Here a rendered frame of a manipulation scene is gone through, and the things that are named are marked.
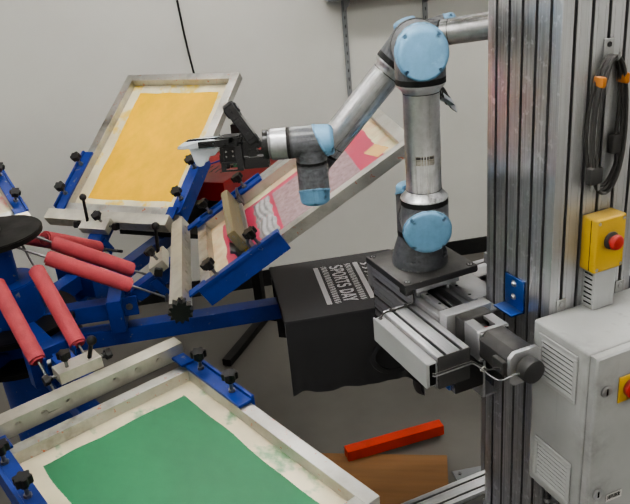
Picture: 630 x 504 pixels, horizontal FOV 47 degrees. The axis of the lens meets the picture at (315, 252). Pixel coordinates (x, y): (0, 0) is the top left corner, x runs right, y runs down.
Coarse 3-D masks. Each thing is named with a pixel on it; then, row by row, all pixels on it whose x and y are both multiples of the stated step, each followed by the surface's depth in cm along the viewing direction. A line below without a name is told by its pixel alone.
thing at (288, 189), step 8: (360, 136) 251; (352, 144) 250; (360, 144) 245; (344, 152) 248; (352, 152) 244; (336, 160) 247; (296, 176) 259; (280, 184) 263; (288, 184) 258; (296, 184) 253; (272, 192) 262; (280, 192) 257; (288, 192) 252; (296, 192) 247; (272, 200) 256; (280, 200) 251; (288, 200) 246; (248, 208) 264; (272, 208) 250; (248, 216) 258; (248, 224) 252; (256, 224) 247; (224, 232) 261; (224, 240) 254
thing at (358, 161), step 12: (372, 144) 238; (360, 156) 237; (372, 156) 231; (336, 168) 242; (348, 168) 235; (360, 168) 229; (336, 180) 234; (288, 204) 243; (300, 204) 237; (276, 216) 242; (288, 216) 235; (252, 240) 239; (228, 252) 243
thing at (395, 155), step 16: (384, 128) 233; (400, 128) 224; (400, 144) 215; (288, 160) 266; (384, 160) 214; (400, 160) 215; (272, 176) 268; (368, 176) 215; (256, 192) 269; (336, 192) 217; (352, 192) 216; (320, 208) 217; (336, 208) 218; (208, 224) 271; (288, 224) 221; (304, 224) 218; (208, 240) 257; (288, 240) 219; (208, 256) 242; (208, 272) 231
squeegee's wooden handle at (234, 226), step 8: (224, 192) 259; (224, 200) 252; (232, 200) 256; (224, 208) 246; (232, 208) 246; (224, 216) 240; (232, 216) 237; (240, 216) 249; (232, 224) 229; (240, 224) 239; (232, 232) 224; (240, 232) 230; (232, 240) 226; (240, 240) 226; (240, 248) 227
